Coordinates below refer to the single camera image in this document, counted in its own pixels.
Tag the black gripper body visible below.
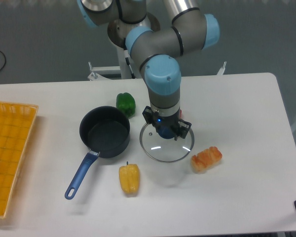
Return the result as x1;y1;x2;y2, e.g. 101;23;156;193
151;108;180;133

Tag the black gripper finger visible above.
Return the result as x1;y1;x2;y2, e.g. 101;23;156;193
142;106;154;124
173;119;191;140

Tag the glass lid with blue knob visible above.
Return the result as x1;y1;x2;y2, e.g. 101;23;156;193
140;123;194;163

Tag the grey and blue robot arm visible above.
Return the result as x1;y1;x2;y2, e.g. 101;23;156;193
77;0;220;139

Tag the green toy bell pepper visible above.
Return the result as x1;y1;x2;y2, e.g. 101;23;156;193
115;92;136;118

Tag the orange toy salmon sushi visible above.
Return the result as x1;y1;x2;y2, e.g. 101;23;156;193
190;146;222;173

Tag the yellow toy bell pepper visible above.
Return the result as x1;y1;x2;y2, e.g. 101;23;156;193
119;163;140;195

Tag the yellow plastic basket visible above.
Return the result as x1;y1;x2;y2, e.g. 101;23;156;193
0;101;38;219

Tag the dark saucepan with blue handle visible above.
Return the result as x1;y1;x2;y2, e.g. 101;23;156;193
65;106;130;200

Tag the white bracket at table edge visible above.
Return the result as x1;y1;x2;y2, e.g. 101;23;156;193
217;61;227;76

